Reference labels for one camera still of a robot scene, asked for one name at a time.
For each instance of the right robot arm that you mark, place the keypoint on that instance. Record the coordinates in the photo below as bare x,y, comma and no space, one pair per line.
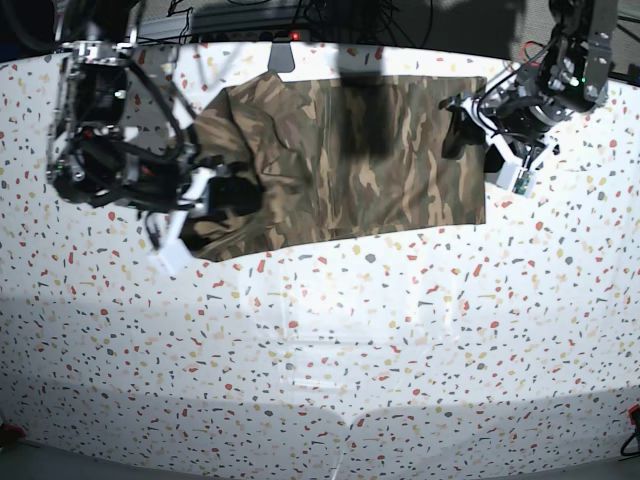
91,158

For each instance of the red clamp left corner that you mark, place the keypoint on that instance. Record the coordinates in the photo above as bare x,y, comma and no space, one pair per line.
10,434

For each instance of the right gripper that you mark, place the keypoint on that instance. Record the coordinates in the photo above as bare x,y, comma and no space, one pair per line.
165,196

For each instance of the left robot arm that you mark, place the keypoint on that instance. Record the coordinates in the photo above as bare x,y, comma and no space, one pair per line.
512,119

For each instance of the red clamp right corner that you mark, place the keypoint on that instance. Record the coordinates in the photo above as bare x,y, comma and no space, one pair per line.
634,415

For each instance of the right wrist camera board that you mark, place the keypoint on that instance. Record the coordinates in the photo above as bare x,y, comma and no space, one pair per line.
171,258

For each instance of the black power strip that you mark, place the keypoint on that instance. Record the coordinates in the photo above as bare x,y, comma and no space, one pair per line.
269,35

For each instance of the red clamp corner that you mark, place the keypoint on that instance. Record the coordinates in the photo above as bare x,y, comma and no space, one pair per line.
10,434
634,415

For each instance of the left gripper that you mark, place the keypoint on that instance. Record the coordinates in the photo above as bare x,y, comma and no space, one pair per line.
506,152

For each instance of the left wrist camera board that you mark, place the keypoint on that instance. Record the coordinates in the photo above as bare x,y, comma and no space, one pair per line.
524,183

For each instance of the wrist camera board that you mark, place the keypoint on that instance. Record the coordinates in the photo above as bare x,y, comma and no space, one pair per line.
171,258
524,183

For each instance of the grey metal camera-stand base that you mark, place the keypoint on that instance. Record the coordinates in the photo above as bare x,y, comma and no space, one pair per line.
281,58

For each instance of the camouflage T-shirt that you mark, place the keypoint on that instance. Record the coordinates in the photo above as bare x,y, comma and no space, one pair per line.
337,159

